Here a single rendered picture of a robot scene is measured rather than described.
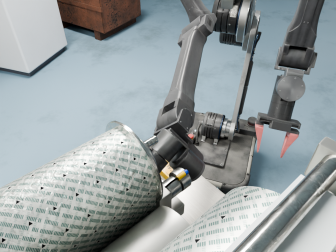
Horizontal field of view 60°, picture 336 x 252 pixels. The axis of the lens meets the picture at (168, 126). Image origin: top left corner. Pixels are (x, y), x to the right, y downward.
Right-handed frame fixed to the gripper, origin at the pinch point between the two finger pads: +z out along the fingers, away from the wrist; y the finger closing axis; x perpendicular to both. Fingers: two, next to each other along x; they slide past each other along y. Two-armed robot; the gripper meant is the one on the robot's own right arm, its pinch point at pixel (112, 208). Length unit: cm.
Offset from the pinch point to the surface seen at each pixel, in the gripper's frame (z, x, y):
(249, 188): -17.1, 26.5, -26.2
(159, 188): -10.8, 14.6, -13.2
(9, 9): -27, -59, 249
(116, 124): -13.7, 19.8, -3.5
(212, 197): -15.6, -28.9, -5.1
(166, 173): -12.1, -24.2, 8.7
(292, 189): -18.3, 31.0, -29.7
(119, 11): -119, -156, 274
